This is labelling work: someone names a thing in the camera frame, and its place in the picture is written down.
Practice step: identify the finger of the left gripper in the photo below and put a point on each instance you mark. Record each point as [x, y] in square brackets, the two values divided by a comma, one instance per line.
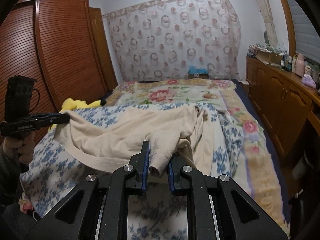
[49, 119]

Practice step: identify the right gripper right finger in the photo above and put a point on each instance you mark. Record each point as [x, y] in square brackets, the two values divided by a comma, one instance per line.
[218, 208]

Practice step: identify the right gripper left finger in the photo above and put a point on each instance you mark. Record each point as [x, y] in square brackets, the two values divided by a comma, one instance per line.
[97, 207]

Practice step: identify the beige printed t-shirt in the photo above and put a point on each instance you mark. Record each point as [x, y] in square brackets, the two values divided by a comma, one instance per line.
[186, 130]

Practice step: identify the person's left hand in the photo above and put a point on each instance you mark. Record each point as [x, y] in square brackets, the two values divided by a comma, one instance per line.
[20, 150]

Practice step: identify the yellow plush toy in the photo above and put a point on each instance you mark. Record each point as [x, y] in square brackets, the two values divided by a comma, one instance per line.
[70, 104]

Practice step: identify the pink floral blanket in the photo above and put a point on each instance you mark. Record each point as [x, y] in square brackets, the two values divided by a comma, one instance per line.
[263, 180]

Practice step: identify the wooden louvered wardrobe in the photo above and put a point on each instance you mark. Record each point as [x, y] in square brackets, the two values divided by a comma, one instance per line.
[62, 45]

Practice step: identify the wooden sideboard cabinet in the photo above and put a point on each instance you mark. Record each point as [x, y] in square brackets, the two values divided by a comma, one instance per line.
[283, 103]

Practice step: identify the circle patterned lace curtain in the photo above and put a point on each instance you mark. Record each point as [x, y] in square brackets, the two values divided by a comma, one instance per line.
[168, 39]

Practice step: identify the teal item on box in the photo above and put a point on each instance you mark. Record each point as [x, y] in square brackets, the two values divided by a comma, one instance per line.
[195, 72]

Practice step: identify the purple tissue pack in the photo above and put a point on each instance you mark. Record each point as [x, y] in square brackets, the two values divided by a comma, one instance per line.
[308, 81]

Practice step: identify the cardboard box with clutter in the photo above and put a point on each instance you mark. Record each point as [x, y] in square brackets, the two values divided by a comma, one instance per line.
[266, 55]

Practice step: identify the pink thermos bottle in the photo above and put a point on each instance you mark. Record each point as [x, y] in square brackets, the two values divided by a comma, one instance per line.
[299, 65]

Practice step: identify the grey window blind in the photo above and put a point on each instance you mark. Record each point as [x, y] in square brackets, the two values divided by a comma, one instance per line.
[303, 37]

